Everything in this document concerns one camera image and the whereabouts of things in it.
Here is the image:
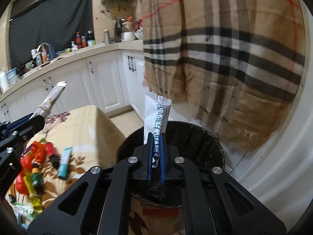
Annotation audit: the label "red black bottle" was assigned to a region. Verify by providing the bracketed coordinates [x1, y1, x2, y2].
[45, 142, 60, 169]

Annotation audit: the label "floral tablecloth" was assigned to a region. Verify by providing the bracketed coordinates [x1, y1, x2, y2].
[4, 104, 127, 228]

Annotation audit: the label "chrome kitchen faucet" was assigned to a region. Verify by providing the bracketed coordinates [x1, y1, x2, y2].
[36, 42, 54, 60]

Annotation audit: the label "red plastic bag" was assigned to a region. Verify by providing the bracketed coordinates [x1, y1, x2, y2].
[15, 155, 32, 196]

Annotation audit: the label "yellow snack wrapper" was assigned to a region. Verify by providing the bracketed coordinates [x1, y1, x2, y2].
[23, 171, 43, 214]

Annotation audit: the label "orange wrapper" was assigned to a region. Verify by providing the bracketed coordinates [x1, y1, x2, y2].
[31, 141, 47, 163]

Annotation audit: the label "black trash bin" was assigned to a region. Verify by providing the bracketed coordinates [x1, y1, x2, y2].
[116, 121, 226, 208]

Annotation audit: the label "white camel milk packet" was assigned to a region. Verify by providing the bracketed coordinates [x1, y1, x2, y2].
[144, 91, 172, 168]

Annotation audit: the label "blue stick packet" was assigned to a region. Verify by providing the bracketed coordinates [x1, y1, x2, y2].
[21, 223, 28, 230]

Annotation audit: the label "green white wrapper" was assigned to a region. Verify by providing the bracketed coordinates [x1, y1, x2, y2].
[14, 202, 36, 222]

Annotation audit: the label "steel thermos bottle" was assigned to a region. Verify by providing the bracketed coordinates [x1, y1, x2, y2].
[103, 29, 110, 45]

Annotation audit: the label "plaid beige curtain cloth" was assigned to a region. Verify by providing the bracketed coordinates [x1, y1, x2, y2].
[141, 0, 306, 151]

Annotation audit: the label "teal white tube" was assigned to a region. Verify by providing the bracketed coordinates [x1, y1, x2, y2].
[58, 147, 73, 180]

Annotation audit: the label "black window curtain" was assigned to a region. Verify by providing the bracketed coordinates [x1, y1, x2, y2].
[8, 0, 93, 72]

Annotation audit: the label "white blender jug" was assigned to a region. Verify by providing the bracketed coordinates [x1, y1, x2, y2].
[121, 21, 136, 42]

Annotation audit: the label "white lower cabinets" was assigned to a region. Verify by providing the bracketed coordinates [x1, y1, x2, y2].
[1, 50, 144, 121]

